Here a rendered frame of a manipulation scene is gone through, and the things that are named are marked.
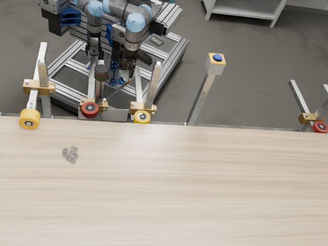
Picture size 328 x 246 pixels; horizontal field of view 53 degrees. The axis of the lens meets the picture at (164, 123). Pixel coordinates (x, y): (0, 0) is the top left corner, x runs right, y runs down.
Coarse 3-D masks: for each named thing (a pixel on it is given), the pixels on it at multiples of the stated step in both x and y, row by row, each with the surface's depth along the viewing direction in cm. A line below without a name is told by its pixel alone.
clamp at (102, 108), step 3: (81, 99) 163; (87, 99) 164; (90, 99) 164; (93, 99) 165; (102, 99) 166; (81, 102) 162; (84, 102) 162; (102, 102) 164; (105, 102) 165; (81, 105) 161; (99, 105) 163; (102, 105) 163; (105, 105) 164; (81, 108) 163; (99, 108) 164; (102, 108) 164; (105, 108) 165; (99, 111) 166; (102, 111) 166
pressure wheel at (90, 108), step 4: (84, 104) 157; (88, 104) 157; (92, 104) 158; (96, 104) 158; (84, 108) 155; (88, 108) 156; (92, 108) 156; (96, 108) 156; (84, 112) 154; (88, 112) 154; (92, 112) 155; (96, 112) 155; (84, 116) 156; (88, 116) 155; (92, 116) 156
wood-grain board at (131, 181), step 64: (0, 128) 140; (64, 128) 146; (128, 128) 154; (192, 128) 162; (0, 192) 123; (64, 192) 128; (128, 192) 133; (192, 192) 140; (256, 192) 146; (320, 192) 153
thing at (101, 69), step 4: (100, 64) 142; (96, 68) 140; (100, 68) 141; (104, 68) 141; (100, 72) 139; (104, 72) 140; (100, 84) 148; (100, 88) 153; (100, 92) 155; (100, 96) 157
